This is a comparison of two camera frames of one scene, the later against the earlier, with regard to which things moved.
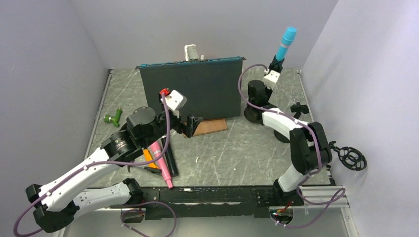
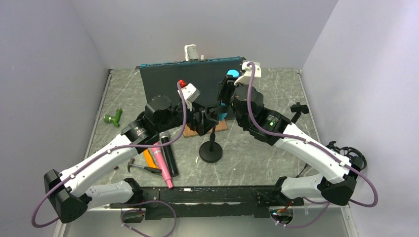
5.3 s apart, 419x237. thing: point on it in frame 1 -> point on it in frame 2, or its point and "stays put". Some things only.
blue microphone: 287,40 -> 234,73
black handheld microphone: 170,157 stays put
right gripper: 269,92 -> 225,88
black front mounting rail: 179,202 stays put
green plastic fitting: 115,119 stays put
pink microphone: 156,147 stays put
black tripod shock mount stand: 350,157 stays put
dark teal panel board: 212,87 stays put
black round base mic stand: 298,109 stays put
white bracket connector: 271,78 -> 245,78
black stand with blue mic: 253,114 -> 210,151
